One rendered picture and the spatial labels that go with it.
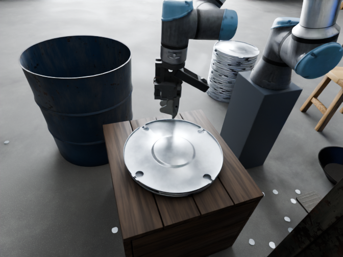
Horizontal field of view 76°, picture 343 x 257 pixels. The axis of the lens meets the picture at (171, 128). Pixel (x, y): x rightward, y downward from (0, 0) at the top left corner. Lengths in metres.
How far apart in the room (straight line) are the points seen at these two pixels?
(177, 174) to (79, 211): 0.53
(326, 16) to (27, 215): 1.17
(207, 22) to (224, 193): 0.44
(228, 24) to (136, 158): 0.42
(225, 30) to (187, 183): 0.40
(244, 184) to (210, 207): 0.13
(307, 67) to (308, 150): 0.79
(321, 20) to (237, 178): 0.47
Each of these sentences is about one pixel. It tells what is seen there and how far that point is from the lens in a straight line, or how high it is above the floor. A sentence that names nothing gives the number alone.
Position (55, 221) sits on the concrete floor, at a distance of 1.02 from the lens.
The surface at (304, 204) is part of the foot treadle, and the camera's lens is 0.96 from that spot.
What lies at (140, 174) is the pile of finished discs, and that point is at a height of 0.37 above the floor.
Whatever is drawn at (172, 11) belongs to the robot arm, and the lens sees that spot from 0.58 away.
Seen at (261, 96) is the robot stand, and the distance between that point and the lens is 0.88.
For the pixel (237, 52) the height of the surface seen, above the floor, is 0.33.
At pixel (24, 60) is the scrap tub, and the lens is 1.06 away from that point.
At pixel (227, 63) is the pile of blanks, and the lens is 1.48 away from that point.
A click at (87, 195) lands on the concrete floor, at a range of 1.04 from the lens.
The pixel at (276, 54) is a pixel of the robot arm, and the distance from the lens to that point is 0.87.
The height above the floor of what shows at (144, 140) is 0.38.
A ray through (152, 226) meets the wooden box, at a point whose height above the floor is 0.35.
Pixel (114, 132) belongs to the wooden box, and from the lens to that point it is 0.76.
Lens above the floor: 0.85
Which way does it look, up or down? 41 degrees down
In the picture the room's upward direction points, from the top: 5 degrees clockwise
